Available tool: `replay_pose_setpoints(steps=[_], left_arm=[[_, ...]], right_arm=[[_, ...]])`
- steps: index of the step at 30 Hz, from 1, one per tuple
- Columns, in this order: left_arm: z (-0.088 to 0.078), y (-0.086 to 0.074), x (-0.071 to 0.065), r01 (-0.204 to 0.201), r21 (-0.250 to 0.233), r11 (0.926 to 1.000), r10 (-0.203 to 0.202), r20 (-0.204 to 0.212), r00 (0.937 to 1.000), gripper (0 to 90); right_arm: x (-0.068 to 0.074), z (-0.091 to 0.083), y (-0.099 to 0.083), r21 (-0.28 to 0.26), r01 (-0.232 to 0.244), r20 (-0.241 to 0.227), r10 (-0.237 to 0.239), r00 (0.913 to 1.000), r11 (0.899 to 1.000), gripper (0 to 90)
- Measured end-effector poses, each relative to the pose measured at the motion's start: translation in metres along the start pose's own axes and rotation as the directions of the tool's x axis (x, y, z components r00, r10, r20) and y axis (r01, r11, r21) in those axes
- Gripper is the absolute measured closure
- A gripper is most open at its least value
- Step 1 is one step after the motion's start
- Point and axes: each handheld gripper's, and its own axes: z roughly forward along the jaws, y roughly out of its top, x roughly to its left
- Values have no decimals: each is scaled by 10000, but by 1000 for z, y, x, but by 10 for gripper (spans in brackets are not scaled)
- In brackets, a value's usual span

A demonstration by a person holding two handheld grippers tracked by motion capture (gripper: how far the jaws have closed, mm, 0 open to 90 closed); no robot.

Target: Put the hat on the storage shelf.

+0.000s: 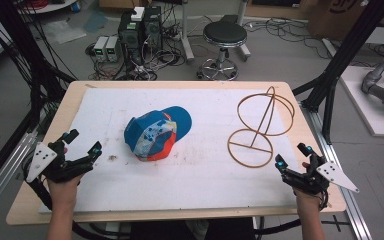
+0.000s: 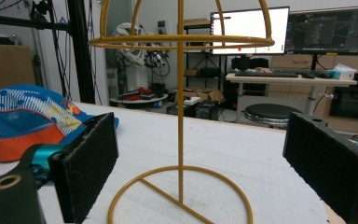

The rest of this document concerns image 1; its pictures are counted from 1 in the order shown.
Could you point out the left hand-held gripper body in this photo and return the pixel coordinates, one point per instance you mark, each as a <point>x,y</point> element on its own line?
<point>60,168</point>

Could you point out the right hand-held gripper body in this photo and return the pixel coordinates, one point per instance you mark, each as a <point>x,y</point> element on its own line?
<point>308,181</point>

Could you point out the blue and orange cap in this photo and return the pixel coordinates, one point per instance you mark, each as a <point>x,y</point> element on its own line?
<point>153,133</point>

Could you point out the person's right hand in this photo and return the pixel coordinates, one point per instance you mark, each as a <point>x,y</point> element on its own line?
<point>306,201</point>

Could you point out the person's left hand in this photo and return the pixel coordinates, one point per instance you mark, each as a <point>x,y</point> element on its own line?
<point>63,193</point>

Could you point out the white floor board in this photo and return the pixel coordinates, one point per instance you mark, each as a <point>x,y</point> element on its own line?
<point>363,110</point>

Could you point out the white table mat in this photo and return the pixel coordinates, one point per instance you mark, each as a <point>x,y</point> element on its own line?
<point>200,180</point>

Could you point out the grey power supply unit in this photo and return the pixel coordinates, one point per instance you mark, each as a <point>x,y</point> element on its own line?
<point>112,48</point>
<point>100,48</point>

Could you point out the person's dark clothing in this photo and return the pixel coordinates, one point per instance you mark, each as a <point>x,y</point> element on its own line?
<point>193,230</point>

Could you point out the black computer tower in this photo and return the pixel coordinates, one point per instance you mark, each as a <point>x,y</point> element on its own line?
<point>130,36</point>
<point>152,28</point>

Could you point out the brown cardboard box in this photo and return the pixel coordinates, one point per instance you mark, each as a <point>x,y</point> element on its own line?
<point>340,16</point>

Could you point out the small white box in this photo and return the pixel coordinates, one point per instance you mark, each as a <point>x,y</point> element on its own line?
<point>137,14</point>

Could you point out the black round stool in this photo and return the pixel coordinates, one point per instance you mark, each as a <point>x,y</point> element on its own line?
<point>225,35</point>

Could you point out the white table leg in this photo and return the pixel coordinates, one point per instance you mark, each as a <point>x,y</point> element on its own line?
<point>186,33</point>

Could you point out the aluminium rail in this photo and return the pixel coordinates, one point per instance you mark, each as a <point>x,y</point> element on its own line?
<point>3,173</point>
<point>343,186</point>

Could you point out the black metal frame post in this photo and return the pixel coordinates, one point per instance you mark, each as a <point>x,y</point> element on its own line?
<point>23,50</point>
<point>346,50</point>

